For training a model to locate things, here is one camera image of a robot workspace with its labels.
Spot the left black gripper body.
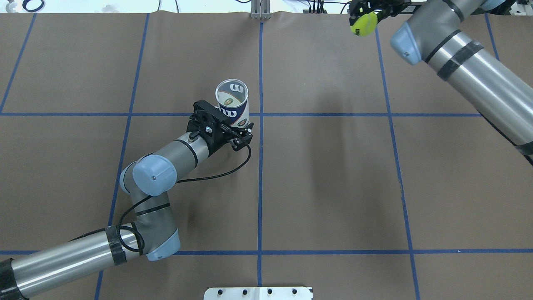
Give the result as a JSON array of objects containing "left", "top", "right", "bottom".
[{"left": 187, "top": 100, "right": 246, "bottom": 156}]

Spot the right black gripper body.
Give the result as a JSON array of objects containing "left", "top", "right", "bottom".
[{"left": 349, "top": 0, "right": 413, "bottom": 19}]

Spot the yellow Wilson tennis ball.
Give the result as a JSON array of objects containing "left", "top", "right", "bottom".
[{"left": 222, "top": 96, "right": 241, "bottom": 108}]

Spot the clear tennis ball can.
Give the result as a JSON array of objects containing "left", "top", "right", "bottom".
[{"left": 215, "top": 79, "right": 250, "bottom": 128}]

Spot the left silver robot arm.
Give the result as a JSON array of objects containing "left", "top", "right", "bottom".
[{"left": 1, "top": 100, "right": 254, "bottom": 300}]

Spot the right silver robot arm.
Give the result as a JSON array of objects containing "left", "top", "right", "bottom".
[{"left": 390, "top": 0, "right": 533, "bottom": 163}]

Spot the aluminium frame post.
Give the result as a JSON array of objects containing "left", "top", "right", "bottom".
[{"left": 250, "top": 0, "right": 271, "bottom": 20}]

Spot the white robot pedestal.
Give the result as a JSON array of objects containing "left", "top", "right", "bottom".
[{"left": 203, "top": 286, "right": 314, "bottom": 300}]

